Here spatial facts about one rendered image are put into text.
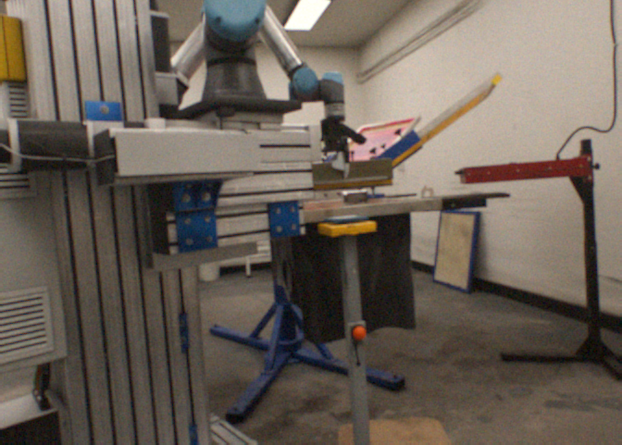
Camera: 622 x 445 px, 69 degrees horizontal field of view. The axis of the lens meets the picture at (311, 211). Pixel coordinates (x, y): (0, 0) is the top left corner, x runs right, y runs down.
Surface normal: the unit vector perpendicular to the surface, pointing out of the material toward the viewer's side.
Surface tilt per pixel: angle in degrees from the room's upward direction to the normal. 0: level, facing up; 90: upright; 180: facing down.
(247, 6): 97
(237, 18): 97
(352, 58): 90
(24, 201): 90
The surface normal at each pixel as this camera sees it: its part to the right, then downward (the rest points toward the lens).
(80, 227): 0.64, -0.01
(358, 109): 0.26, 0.03
